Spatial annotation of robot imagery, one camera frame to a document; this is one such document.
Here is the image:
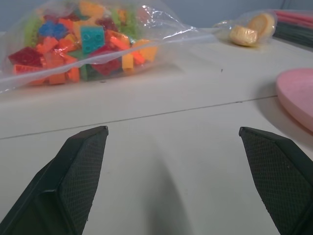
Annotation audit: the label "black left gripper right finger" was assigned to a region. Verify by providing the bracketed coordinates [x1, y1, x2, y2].
[239, 126, 313, 235]

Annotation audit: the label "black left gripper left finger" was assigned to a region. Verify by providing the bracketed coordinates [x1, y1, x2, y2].
[0, 125, 109, 235]

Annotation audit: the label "pink plate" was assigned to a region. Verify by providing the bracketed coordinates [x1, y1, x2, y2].
[275, 68, 313, 137]

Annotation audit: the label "clear bag of toy bricks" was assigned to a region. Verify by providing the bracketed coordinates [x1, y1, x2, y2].
[0, 0, 216, 95]

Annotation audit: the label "teal toy brick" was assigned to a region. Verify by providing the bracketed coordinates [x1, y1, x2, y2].
[80, 25, 106, 56]

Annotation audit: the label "yellow round cake piece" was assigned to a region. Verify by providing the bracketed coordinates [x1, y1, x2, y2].
[229, 25, 259, 47]

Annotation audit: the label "small clear plastic bag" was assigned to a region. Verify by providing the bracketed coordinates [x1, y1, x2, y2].
[212, 8, 278, 48]

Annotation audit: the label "pale yellow round cake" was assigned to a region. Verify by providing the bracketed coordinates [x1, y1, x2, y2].
[247, 13, 275, 38]

